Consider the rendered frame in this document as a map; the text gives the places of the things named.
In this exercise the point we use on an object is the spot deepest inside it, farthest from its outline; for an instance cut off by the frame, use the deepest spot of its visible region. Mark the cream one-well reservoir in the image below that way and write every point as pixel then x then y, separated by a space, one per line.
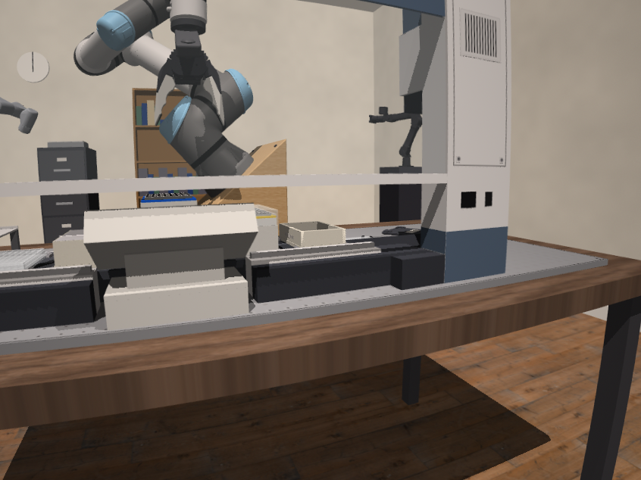
pixel 310 234

